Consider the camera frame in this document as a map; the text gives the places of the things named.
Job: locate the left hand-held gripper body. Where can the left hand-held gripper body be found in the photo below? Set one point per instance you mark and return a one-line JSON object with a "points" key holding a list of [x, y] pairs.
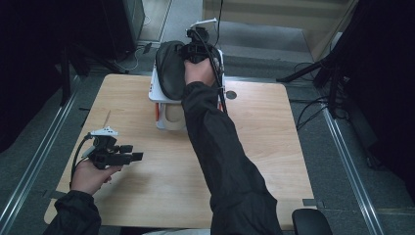
{"points": [[104, 153]]}

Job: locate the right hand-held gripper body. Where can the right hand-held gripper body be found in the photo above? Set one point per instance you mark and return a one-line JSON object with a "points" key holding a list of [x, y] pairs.
{"points": [[200, 49]]}

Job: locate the black flip-flop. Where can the black flip-flop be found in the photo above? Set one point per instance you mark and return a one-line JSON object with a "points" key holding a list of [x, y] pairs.
{"points": [[171, 71]]}

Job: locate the cream clog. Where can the cream clog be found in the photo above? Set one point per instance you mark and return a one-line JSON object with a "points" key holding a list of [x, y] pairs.
{"points": [[174, 116]]}

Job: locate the white shoe rack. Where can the white shoe rack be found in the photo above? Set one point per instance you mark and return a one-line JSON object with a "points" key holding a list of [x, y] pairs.
{"points": [[154, 92]]}

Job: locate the person's right hand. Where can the person's right hand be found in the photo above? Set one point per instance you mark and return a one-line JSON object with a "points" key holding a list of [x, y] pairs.
{"points": [[199, 73]]}

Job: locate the person's left hand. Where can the person's left hand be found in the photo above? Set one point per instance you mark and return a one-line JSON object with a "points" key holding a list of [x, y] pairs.
{"points": [[89, 178]]}

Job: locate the round table grommet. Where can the round table grommet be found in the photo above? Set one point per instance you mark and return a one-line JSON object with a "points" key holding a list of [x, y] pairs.
{"points": [[231, 94]]}

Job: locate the grey tape strip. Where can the grey tape strip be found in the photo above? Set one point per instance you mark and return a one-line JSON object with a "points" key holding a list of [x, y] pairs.
{"points": [[313, 202], [52, 195]]}

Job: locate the wooden step platform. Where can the wooden step platform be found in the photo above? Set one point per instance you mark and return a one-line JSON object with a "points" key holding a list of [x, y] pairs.
{"points": [[261, 19]]}

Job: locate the dark cabinet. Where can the dark cabinet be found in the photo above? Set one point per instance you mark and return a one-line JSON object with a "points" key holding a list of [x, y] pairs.
{"points": [[125, 29]]}

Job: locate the black metal stand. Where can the black metal stand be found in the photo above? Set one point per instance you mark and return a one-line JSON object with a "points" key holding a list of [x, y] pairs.
{"points": [[65, 81]]}

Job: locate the black curtain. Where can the black curtain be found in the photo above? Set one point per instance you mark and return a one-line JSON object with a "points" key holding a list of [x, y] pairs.
{"points": [[29, 65], [385, 81]]}

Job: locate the black tripod stand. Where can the black tripod stand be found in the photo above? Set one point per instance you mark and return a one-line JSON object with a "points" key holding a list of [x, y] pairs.
{"points": [[331, 75]]}

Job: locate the black rounded chair part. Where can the black rounded chair part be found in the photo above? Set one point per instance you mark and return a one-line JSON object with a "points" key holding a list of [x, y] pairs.
{"points": [[311, 223]]}

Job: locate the metal floor rail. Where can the metal floor rail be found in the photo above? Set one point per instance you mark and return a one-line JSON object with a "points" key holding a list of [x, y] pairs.
{"points": [[352, 169], [39, 143]]}

